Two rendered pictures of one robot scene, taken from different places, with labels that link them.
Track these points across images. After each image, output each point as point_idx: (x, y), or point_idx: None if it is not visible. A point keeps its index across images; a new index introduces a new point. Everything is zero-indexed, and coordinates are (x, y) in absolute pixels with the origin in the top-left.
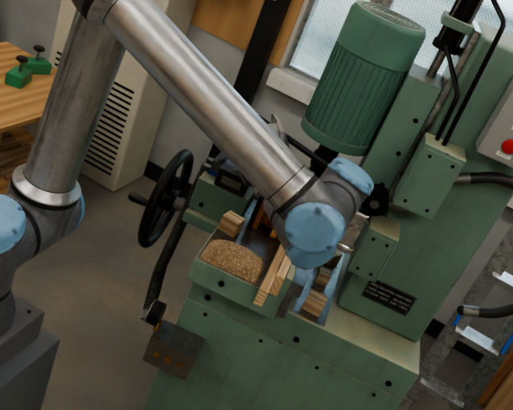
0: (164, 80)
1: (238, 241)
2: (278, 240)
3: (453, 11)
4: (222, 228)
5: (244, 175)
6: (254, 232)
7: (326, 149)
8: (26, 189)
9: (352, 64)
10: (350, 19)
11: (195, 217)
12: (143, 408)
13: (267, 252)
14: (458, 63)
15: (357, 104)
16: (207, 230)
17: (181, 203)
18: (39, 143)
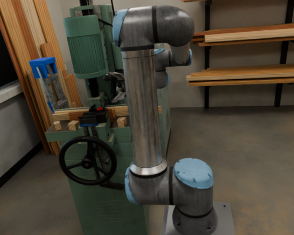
0: (189, 44)
1: (127, 121)
2: (115, 117)
3: (87, 3)
4: (124, 124)
5: (186, 58)
6: (116, 121)
7: (95, 79)
8: (164, 163)
9: (98, 38)
10: (86, 23)
11: (112, 139)
12: (143, 209)
13: (127, 116)
14: (101, 18)
15: (102, 51)
16: (114, 139)
17: (92, 154)
18: (158, 140)
